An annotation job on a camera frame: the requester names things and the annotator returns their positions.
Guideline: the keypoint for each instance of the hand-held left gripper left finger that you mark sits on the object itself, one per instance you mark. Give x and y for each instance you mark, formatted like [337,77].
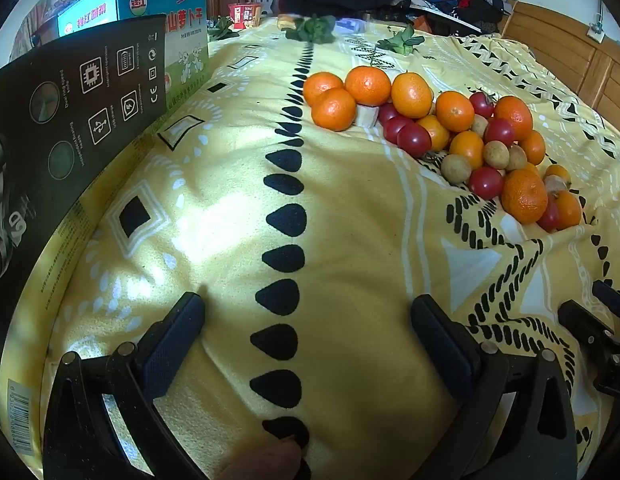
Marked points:
[172,350]

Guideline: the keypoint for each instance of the blue and green cardboard box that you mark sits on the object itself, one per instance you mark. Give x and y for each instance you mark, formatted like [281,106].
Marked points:
[140,0]

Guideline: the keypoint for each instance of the wall socket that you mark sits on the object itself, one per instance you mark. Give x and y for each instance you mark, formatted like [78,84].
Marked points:
[597,27]

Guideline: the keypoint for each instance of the pile of mixed fruit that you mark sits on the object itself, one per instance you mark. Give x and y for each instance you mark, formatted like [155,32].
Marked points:
[368,85]

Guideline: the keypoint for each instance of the pale fruit piece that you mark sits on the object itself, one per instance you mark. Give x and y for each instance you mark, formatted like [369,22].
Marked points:
[554,185]

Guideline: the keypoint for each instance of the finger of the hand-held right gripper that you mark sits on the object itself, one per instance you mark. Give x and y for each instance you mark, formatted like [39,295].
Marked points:
[612,297]
[587,325]

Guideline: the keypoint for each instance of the brown longan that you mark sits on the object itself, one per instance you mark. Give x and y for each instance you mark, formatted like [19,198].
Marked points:
[516,158]
[479,123]
[455,169]
[495,154]

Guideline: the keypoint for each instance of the person's left hand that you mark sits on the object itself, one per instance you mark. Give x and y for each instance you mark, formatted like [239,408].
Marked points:
[265,462]

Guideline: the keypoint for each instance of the black product box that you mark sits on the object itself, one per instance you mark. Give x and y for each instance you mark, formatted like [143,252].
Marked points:
[75,125]

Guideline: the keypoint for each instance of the yellow snack packet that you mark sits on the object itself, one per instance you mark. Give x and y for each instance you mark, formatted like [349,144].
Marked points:
[286,22]

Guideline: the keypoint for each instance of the leafy green vegetable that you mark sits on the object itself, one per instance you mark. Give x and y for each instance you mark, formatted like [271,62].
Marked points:
[310,30]
[222,27]
[402,42]

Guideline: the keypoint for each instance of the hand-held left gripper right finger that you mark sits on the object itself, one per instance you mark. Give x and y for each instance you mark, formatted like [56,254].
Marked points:
[439,350]

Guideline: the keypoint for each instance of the yellow printed blanket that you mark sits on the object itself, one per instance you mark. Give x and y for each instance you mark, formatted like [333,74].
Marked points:
[340,240]

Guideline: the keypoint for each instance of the wooden headboard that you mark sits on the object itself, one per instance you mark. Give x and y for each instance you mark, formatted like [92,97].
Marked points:
[564,55]

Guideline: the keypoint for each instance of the blue and white packet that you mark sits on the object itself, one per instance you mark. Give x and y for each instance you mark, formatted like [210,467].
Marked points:
[352,25]

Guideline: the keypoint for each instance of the red snack packet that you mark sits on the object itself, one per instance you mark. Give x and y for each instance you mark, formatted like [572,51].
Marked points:
[245,15]

